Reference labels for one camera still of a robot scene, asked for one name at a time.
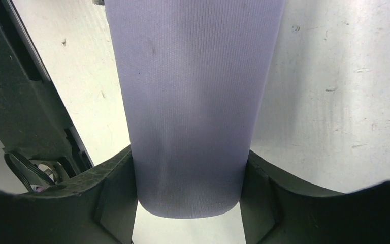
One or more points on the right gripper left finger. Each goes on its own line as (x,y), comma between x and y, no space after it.
(96,206)

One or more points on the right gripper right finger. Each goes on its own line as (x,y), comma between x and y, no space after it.
(278,207)

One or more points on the purple umbrella case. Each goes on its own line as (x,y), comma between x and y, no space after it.
(192,77)

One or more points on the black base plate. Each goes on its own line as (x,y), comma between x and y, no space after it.
(41,145)

